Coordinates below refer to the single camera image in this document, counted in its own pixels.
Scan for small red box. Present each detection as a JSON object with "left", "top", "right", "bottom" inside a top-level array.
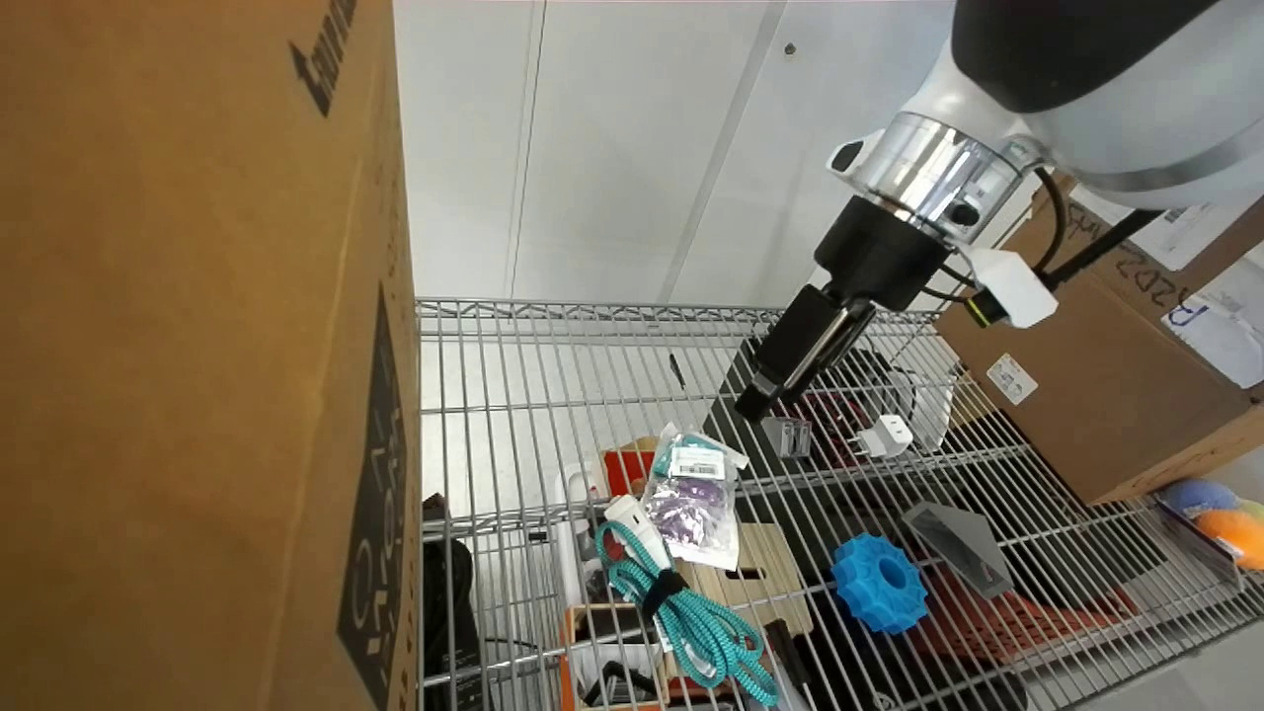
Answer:
[{"left": 601, "top": 446, "right": 661, "bottom": 503}]

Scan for clear plastic bag purple parts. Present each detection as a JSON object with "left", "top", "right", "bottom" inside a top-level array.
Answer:
[{"left": 640, "top": 423, "right": 751, "bottom": 571}]

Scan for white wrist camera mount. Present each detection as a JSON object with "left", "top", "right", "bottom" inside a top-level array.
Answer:
[{"left": 963, "top": 244, "right": 1064, "bottom": 333}]

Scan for gray plastic wedge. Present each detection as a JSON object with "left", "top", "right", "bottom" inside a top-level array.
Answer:
[{"left": 899, "top": 503, "right": 1020, "bottom": 606}]

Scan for large cardboard box black print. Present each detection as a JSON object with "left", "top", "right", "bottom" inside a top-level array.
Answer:
[{"left": 0, "top": 0, "right": 425, "bottom": 711}]

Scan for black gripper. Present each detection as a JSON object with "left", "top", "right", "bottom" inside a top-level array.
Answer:
[{"left": 729, "top": 195, "right": 956, "bottom": 423}]

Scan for black upright object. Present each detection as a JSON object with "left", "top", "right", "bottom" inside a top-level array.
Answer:
[{"left": 418, "top": 491, "right": 484, "bottom": 711}]

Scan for orange ball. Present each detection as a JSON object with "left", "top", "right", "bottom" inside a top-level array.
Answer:
[{"left": 1193, "top": 504, "right": 1264, "bottom": 578}]

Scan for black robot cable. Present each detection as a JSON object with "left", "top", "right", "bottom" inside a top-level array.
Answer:
[{"left": 920, "top": 162, "right": 1164, "bottom": 303}]

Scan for clear plastic holder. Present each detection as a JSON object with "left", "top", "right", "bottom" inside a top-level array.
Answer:
[{"left": 895, "top": 342, "right": 961, "bottom": 460}]

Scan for teal coiled cable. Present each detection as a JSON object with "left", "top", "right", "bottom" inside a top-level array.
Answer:
[{"left": 591, "top": 495, "right": 787, "bottom": 711}]

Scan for metal wire shelf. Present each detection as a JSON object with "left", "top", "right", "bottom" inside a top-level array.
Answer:
[{"left": 414, "top": 296, "right": 1264, "bottom": 711}]

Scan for small white cube adapter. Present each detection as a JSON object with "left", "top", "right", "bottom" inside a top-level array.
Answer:
[{"left": 848, "top": 412, "right": 917, "bottom": 462}]

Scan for orange plastic frame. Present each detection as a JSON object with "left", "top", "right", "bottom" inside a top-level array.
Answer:
[{"left": 920, "top": 578, "right": 1141, "bottom": 668}]

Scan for blue gear-shaped plastic spool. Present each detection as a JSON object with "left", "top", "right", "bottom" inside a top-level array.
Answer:
[{"left": 824, "top": 528, "right": 933, "bottom": 641}]

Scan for blue ball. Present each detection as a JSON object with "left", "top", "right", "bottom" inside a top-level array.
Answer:
[{"left": 1157, "top": 478, "right": 1241, "bottom": 524}]

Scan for cardboard box with shipping labels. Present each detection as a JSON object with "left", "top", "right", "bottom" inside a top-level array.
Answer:
[{"left": 936, "top": 195, "right": 1264, "bottom": 508}]

